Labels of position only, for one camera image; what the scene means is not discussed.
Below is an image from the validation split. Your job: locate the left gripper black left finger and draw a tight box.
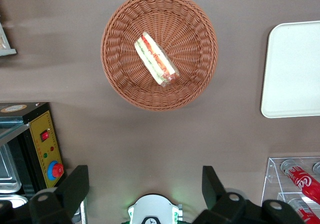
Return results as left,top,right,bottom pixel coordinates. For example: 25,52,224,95
0,165,90,224

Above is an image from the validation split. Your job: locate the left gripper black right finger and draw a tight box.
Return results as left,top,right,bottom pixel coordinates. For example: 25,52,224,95
192,165,306,224

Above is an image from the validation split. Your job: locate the triangle sandwich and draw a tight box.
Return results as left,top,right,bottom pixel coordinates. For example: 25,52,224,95
134,31,180,88

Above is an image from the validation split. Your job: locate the brown wicker basket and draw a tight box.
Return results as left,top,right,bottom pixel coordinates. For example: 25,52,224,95
100,0,219,112

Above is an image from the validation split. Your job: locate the cream plastic tray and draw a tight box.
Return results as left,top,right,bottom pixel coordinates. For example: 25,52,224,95
260,20,320,119

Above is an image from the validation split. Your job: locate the tray of snack bags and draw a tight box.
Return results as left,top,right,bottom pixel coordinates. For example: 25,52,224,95
0,21,17,57

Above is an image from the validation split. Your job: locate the steel pan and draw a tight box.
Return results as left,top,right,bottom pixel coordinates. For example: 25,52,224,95
0,143,22,194
0,194,29,209

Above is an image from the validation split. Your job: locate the clear acrylic bottle rack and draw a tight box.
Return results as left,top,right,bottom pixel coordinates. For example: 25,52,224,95
261,156,320,224

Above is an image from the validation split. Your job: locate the black food warmer yellow panel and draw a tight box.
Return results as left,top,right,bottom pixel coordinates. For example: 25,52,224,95
0,102,67,202

